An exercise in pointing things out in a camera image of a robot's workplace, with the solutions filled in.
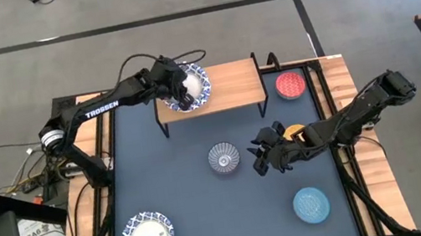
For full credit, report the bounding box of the black desk support bar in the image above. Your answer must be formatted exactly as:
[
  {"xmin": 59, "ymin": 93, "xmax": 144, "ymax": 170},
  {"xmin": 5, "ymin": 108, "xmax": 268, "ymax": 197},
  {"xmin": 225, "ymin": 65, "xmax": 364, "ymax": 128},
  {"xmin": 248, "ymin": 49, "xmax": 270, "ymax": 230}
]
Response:
[{"xmin": 0, "ymin": 184, "xmax": 70, "ymax": 236}]

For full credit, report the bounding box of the black cable bundle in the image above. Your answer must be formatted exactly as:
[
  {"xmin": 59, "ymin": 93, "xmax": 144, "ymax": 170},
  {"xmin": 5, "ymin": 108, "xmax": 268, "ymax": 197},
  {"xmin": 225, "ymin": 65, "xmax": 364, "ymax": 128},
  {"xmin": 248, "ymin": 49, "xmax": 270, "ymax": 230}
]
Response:
[{"xmin": 0, "ymin": 134, "xmax": 78, "ymax": 198}]

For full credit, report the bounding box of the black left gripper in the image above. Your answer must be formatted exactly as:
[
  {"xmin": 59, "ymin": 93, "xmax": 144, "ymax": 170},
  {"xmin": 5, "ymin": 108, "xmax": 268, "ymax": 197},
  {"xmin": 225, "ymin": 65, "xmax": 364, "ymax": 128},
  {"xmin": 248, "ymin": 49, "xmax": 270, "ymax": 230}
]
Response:
[{"xmin": 148, "ymin": 52, "xmax": 197, "ymax": 115}]

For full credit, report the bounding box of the wooden shelf with black frame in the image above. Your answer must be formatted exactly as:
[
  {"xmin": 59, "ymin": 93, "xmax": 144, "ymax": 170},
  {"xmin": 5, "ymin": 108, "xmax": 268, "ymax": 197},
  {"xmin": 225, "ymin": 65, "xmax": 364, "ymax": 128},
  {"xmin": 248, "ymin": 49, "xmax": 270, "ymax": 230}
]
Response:
[{"xmin": 146, "ymin": 50, "xmax": 272, "ymax": 140}]

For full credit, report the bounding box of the yellow patterned bowl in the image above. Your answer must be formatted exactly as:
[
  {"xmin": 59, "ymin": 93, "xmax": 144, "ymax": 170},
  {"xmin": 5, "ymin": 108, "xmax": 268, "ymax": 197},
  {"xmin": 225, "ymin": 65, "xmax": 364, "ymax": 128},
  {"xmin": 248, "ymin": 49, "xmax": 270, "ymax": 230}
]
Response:
[{"xmin": 281, "ymin": 122, "xmax": 308, "ymax": 143}]

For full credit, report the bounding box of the black metal rig frame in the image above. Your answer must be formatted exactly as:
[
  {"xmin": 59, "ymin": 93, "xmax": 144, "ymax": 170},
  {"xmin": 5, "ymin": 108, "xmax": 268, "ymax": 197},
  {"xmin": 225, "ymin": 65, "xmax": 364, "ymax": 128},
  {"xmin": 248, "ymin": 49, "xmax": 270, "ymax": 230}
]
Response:
[{"xmin": 38, "ymin": 45, "xmax": 417, "ymax": 236}]

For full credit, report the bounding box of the black vented box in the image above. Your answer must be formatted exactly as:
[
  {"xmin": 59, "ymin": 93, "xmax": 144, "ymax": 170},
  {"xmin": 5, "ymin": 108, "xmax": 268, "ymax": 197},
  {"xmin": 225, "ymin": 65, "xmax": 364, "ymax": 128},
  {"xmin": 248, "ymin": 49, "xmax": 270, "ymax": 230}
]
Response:
[{"xmin": 49, "ymin": 95, "xmax": 80, "ymax": 115}]

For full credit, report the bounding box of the blue patterned bowl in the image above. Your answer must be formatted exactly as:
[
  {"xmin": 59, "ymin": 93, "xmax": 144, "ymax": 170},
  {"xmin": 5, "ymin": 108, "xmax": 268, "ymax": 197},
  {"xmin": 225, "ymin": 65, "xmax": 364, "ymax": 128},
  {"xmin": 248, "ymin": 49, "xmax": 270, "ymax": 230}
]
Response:
[{"xmin": 290, "ymin": 183, "xmax": 333, "ymax": 228}]

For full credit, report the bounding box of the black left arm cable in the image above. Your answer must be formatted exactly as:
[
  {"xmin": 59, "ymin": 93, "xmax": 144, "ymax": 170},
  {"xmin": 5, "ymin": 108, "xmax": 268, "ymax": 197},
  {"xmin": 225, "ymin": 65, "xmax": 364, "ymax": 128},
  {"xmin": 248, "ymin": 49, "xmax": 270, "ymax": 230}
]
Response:
[{"xmin": 112, "ymin": 43, "xmax": 211, "ymax": 88}]

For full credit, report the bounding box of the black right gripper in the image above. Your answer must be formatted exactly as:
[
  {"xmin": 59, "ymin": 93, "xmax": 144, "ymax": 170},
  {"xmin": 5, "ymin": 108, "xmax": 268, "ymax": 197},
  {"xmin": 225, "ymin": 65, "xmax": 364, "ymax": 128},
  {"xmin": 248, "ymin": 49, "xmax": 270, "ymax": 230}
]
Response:
[{"xmin": 245, "ymin": 115, "xmax": 316, "ymax": 179}]

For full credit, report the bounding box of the navy table mat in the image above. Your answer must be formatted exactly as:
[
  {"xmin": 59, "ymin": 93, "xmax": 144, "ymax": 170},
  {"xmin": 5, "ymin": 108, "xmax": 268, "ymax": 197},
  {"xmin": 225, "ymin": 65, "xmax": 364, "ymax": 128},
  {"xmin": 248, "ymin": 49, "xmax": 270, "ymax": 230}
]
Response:
[{"xmin": 87, "ymin": 62, "xmax": 362, "ymax": 236}]

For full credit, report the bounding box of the red patterned bowl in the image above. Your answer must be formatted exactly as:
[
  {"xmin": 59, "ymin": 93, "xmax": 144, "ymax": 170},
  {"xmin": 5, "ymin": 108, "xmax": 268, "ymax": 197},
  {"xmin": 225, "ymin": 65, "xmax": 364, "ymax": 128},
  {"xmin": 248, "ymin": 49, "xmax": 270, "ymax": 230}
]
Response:
[{"xmin": 273, "ymin": 69, "xmax": 310, "ymax": 103}]

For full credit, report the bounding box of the grey ribbed bowl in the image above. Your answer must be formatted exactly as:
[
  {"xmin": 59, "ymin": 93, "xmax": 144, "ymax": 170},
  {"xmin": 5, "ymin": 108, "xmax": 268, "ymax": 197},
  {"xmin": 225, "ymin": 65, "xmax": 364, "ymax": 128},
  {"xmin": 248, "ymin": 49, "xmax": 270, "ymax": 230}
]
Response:
[{"xmin": 205, "ymin": 139, "xmax": 244, "ymax": 177}]

